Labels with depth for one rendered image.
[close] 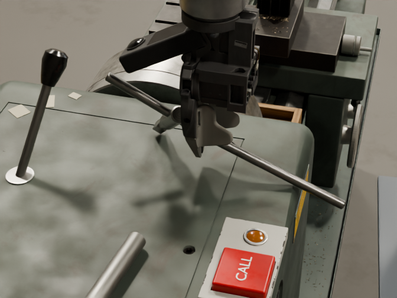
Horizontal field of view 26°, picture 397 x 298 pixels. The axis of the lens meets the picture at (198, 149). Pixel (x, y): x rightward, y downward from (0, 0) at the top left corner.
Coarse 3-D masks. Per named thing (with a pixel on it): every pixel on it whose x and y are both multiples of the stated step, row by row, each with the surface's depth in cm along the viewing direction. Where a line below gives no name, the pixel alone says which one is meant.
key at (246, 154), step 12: (120, 84) 106; (132, 96) 107; (144, 96) 107; (156, 108) 107; (168, 108) 108; (228, 144) 108; (240, 156) 108; (252, 156) 108; (264, 168) 108; (276, 168) 108; (288, 180) 108; (300, 180) 107; (312, 192) 107; (324, 192) 107; (336, 204) 107
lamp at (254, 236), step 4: (248, 232) 101; (252, 232) 101; (256, 232) 101; (260, 232) 101; (248, 236) 101; (252, 236) 101; (256, 236) 101; (260, 236) 101; (264, 236) 101; (252, 240) 100; (256, 240) 100; (260, 240) 100
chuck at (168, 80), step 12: (144, 72) 133; (156, 72) 133; (96, 84) 137; (108, 84) 133; (132, 84) 132; (144, 84) 131; (156, 84) 130; (168, 84) 130; (156, 96) 132; (168, 96) 131; (180, 96) 131
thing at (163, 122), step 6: (174, 108) 106; (180, 108) 106; (168, 114) 107; (174, 114) 106; (162, 120) 110; (168, 120) 108; (174, 120) 106; (180, 120) 106; (156, 126) 115; (162, 126) 111; (168, 126) 110; (174, 126) 109; (162, 132) 116
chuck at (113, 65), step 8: (112, 56) 144; (176, 56) 137; (104, 64) 145; (112, 64) 140; (120, 64) 138; (160, 64) 134; (168, 64) 135; (176, 64) 135; (104, 72) 139; (112, 72) 137; (120, 72) 135; (168, 72) 133; (176, 72) 133; (96, 80) 139; (88, 88) 140; (248, 104) 139; (256, 104) 142; (248, 112) 138; (256, 112) 141
